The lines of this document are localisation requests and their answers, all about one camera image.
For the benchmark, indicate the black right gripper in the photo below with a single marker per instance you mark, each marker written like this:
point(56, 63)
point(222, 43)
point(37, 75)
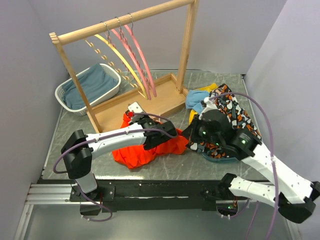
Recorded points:
point(191, 131)

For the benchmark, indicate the orange shorts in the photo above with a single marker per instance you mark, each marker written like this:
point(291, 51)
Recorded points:
point(135, 156)

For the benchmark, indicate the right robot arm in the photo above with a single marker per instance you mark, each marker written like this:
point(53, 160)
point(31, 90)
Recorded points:
point(292, 195)

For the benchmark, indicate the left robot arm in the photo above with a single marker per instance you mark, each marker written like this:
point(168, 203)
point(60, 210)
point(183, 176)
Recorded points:
point(81, 149)

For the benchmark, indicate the camouflage patterned shorts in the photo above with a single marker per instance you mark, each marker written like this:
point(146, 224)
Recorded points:
point(237, 110)

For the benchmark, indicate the yellow hanger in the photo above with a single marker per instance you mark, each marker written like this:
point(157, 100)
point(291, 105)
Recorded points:
point(132, 74)

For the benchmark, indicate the pink hanger right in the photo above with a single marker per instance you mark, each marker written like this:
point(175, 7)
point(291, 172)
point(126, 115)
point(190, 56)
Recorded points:
point(144, 70)

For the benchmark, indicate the pink hanger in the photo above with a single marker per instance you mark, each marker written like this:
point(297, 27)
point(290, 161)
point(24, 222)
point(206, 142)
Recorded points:
point(144, 70)
point(139, 60)

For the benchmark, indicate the pink hanger left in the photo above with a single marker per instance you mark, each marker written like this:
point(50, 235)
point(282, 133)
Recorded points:
point(139, 60)

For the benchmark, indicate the yellow garment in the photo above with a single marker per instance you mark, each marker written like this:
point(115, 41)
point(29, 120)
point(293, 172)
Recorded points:
point(209, 88)

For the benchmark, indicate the light blue garment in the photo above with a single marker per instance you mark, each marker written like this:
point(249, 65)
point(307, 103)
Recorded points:
point(194, 99)

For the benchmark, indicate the teal round tray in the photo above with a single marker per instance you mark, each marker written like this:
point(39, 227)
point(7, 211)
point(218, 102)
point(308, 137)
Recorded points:
point(225, 160)

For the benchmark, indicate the wooden clothes rack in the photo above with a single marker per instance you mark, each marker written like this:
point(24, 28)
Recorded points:
point(170, 89)

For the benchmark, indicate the white laundry basket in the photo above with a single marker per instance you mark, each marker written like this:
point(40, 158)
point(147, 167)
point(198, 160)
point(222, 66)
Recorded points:
point(81, 112)

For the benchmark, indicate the blue-grey cloth in basket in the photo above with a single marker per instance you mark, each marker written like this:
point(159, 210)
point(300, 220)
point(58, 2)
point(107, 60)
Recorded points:
point(95, 83)

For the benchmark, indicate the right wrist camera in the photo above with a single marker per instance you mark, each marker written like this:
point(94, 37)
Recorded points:
point(207, 105)

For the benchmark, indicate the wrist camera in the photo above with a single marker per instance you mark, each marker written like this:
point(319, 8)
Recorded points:
point(207, 105)
point(134, 110)

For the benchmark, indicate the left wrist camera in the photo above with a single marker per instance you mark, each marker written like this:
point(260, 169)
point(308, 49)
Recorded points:
point(134, 110)

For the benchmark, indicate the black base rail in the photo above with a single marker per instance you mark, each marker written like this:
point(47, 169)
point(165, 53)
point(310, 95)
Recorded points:
point(143, 195)

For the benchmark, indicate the aluminium rail left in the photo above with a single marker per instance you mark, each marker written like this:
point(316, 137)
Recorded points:
point(48, 194)

